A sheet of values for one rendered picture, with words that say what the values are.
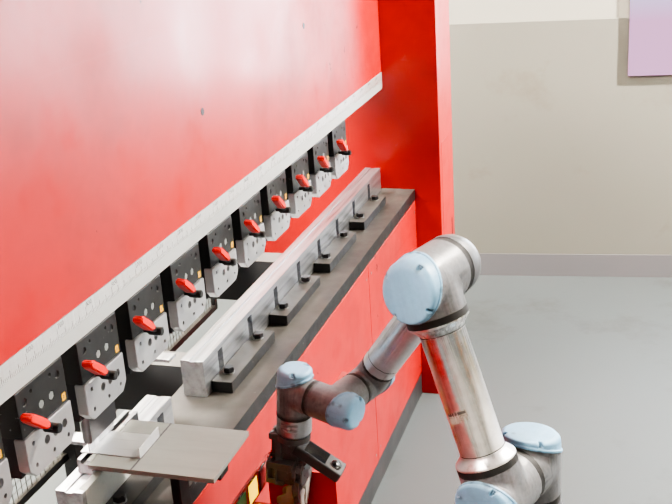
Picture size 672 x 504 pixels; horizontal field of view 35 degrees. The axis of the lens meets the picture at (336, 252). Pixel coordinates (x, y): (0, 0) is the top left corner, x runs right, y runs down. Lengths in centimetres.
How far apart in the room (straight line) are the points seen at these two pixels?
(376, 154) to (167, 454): 218
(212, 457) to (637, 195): 369
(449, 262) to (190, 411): 88
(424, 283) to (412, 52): 218
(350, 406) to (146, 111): 72
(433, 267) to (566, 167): 356
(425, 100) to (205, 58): 162
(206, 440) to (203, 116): 76
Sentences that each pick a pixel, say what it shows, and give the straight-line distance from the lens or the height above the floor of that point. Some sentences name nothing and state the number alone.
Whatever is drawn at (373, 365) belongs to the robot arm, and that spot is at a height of 108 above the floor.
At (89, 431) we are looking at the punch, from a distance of 212.
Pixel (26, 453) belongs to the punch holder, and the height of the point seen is 115.
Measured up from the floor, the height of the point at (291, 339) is 88.
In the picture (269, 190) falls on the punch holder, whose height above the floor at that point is 124.
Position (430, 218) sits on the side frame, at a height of 76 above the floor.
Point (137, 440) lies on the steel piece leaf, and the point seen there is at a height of 100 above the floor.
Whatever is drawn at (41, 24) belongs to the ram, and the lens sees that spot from 187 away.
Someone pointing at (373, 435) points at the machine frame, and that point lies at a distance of 363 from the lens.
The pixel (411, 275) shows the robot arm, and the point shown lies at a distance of 183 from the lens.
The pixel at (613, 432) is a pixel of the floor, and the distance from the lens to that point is 412.
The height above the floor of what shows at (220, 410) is 87.
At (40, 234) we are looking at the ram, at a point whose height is 149.
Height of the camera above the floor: 204
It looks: 20 degrees down
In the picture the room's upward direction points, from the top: 4 degrees counter-clockwise
